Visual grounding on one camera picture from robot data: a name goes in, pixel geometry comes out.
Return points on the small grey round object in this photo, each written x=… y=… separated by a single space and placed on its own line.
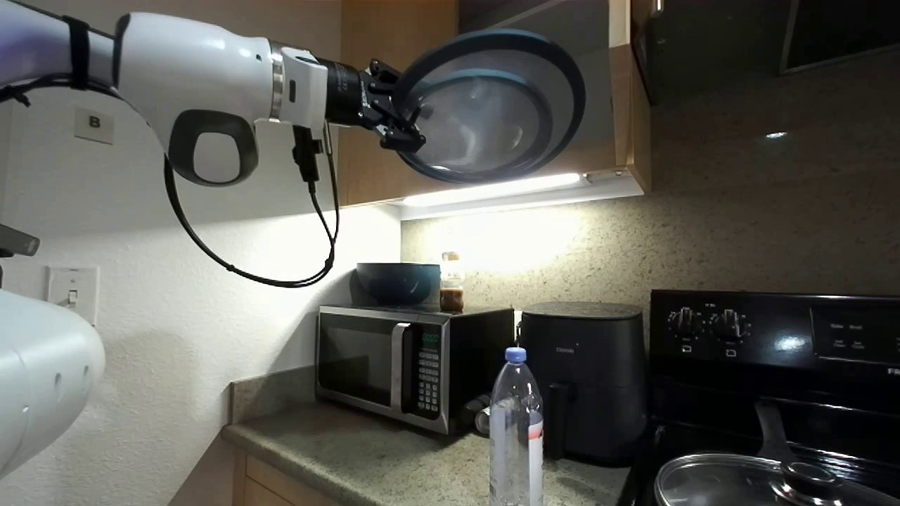
x=479 y=414

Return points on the dark blue bowl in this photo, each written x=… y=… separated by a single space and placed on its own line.
x=399 y=283

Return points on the black air fryer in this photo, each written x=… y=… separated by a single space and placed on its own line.
x=587 y=375

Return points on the clear bottle with brown sauce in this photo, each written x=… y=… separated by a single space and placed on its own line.
x=452 y=285

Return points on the small glass lid blue rim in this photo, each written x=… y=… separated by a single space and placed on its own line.
x=489 y=129

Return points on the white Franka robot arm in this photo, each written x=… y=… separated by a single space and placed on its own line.
x=186 y=75

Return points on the white wall light switch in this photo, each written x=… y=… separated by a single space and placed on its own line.
x=71 y=295

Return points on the white wall outlet plate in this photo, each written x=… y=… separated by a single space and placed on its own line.
x=95 y=129

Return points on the clear plastic water bottle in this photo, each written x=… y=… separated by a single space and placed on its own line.
x=515 y=432

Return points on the black electric stove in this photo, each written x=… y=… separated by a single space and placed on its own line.
x=778 y=375

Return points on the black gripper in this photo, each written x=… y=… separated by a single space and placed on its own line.
x=351 y=94

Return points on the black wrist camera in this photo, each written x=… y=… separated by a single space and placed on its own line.
x=309 y=155

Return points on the under-cabinet light strip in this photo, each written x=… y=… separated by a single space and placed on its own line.
x=489 y=191

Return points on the black and steel microwave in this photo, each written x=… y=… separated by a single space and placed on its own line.
x=376 y=366

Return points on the frying pan with glass lid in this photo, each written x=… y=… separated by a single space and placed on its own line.
x=740 y=481

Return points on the wooden base cabinet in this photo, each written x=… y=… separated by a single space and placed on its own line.
x=269 y=481

